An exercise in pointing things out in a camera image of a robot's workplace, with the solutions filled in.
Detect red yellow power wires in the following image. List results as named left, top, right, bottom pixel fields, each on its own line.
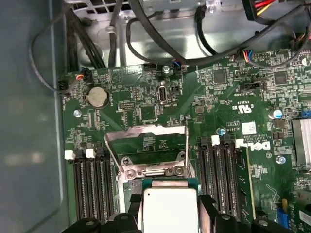
left=255, top=0, right=277, bottom=17

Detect black cable with clip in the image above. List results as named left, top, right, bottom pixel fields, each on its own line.
left=107, top=0, right=124, bottom=69

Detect silver CPU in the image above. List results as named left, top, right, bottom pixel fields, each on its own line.
left=141, top=178, right=199, bottom=233

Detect green RAM stick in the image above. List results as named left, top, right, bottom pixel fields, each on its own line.
left=234, top=145, right=257, bottom=220

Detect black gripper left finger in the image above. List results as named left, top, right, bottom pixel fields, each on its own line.
left=69, top=193, right=144, bottom=233

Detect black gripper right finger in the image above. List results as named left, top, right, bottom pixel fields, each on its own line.
left=198, top=194, right=294, bottom=233

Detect black power connector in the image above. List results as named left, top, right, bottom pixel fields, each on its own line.
left=242, top=0, right=258, bottom=22

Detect CPU socket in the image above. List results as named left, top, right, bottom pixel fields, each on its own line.
left=116, top=155, right=200, bottom=233

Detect open black PC case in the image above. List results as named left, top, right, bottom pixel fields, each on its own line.
left=0, top=0, right=311, bottom=233

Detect thick black cable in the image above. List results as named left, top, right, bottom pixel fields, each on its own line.
left=194, top=4, right=217, bottom=56
left=127, top=0, right=311, bottom=67

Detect metal socket cover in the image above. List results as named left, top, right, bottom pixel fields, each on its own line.
left=104, top=124, right=190, bottom=177

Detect green motherboard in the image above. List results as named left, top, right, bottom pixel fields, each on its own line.
left=59, top=55, right=311, bottom=233

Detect thin black wire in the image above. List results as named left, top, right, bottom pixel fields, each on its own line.
left=125, top=11, right=195, bottom=67
left=28, top=9, right=73, bottom=96

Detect silver finned heatsink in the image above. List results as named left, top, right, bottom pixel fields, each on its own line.
left=291, top=118, right=311, bottom=167

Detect black cable bundle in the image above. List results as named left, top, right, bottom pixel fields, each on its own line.
left=66, top=4, right=107, bottom=73

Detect RAM slot white latches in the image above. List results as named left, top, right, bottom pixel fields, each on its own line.
left=85, top=148, right=110, bottom=224
left=64, top=150, right=88, bottom=220
left=233, top=139, right=243, bottom=156
left=210, top=134, right=229, bottom=216

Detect coin cell battery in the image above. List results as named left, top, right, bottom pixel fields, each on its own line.
left=86, top=86, right=110, bottom=109

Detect wire locking lever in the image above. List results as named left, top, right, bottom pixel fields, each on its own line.
left=185, top=125, right=190, bottom=169

